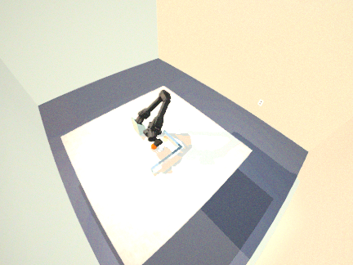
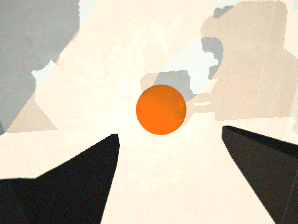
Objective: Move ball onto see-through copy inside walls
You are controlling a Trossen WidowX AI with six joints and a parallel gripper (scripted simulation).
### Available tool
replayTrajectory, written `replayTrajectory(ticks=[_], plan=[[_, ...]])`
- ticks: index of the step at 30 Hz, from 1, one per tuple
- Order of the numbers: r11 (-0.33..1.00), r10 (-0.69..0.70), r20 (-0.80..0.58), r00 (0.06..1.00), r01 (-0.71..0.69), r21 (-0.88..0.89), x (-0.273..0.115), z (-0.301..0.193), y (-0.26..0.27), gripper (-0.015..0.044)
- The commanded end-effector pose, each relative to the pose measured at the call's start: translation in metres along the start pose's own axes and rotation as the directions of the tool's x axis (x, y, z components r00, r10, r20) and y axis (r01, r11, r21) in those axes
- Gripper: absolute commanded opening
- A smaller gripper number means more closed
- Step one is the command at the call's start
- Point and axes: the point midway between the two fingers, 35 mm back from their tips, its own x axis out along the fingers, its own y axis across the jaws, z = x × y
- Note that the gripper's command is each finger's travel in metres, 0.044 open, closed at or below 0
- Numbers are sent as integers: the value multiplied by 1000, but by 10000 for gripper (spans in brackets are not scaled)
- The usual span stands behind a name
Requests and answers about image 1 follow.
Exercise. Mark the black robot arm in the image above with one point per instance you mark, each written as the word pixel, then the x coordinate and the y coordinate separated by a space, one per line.
pixel 154 127

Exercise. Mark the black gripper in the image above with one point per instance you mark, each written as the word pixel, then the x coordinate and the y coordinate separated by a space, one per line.
pixel 157 142

